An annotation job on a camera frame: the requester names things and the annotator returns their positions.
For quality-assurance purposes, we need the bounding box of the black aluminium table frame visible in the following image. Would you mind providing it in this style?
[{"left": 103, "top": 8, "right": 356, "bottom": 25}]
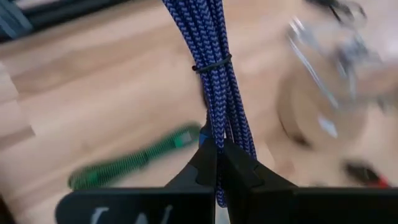
[{"left": 0, "top": 0, "right": 132, "bottom": 43}]

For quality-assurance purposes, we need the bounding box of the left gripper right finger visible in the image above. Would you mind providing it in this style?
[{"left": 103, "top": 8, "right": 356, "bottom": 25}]
[{"left": 221, "top": 139, "right": 398, "bottom": 224}]

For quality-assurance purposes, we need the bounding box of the black usb cable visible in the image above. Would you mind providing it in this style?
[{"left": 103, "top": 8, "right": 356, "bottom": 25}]
[{"left": 303, "top": 0, "right": 368, "bottom": 30}]

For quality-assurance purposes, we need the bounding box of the green braided usb cable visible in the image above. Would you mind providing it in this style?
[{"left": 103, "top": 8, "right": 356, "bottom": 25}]
[{"left": 67, "top": 122, "right": 203, "bottom": 191}]

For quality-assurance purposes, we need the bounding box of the white shade table lamp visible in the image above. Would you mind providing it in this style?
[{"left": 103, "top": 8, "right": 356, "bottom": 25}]
[{"left": 275, "top": 15, "right": 398, "bottom": 188}]

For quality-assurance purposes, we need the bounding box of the black cable with red tie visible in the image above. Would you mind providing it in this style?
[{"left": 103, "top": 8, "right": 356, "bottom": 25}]
[{"left": 343, "top": 159, "right": 391, "bottom": 189}]

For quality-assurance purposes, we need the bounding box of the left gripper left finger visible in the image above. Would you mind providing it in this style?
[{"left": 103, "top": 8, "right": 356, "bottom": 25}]
[{"left": 55, "top": 138, "right": 218, "bottom": 224}]

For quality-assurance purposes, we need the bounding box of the blue braided usb cable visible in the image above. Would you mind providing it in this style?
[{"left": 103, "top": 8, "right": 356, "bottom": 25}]
[{"left": 161, "top": 0, "right": 259, "bottom": 208}]

